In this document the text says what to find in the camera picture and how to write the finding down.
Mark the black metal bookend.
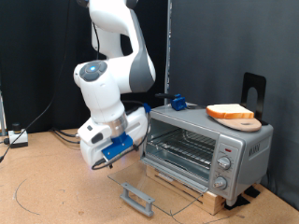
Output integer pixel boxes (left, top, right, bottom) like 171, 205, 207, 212
240, 72, 269, 126

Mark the black camera cable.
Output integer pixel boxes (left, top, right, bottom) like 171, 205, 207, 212
91, 21, 152, 171

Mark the long black hanging cable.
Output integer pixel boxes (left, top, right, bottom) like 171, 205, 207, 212
0, 0, 72, 162

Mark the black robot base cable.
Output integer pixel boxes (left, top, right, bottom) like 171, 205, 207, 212
53, 132, 82, 145
50, 126, 82, 138

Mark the thin aluminium frame post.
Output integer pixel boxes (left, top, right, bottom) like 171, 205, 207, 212
0, 91, 7, 137

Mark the silver oven knob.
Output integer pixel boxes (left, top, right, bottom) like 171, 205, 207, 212
212, 175, 229, 190
217, 155, 233, 171

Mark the round wooden cutting board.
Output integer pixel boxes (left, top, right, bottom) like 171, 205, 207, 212
211, 115, 263, 133

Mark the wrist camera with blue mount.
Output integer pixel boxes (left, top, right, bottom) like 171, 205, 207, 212
101, 132, 135, 162

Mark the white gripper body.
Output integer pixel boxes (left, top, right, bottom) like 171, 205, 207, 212
78, 106, 150, 168

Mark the white power adapter box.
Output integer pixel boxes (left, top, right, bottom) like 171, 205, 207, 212
7, 122, 29, 149

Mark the wooden slatted crate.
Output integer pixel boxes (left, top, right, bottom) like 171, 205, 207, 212
146, 164, 227, 216

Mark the silver toaster oven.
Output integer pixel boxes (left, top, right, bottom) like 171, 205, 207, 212
138, 103, 275, 206

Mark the black foam pad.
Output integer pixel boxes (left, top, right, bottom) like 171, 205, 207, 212
244, 185, 262, 199
223, 194, 251, 211

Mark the vertical aluminium pole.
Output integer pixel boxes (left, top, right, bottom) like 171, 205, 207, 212
164, 0, 173, 105

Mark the slice of white bread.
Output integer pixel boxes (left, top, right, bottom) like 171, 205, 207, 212
206, 104, 255, 119

